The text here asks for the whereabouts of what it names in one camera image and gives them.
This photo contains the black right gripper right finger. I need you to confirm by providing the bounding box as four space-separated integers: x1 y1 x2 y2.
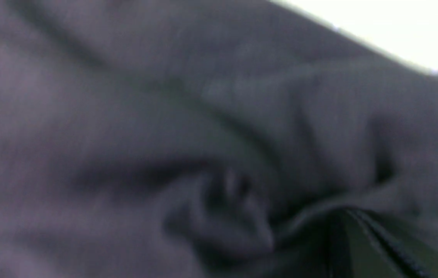
353 210 438 278

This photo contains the dark gray long-sleeve shirt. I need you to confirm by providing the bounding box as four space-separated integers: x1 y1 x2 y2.
0 0 438 278

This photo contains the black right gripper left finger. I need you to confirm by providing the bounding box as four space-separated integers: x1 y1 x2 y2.
328 210 406 278

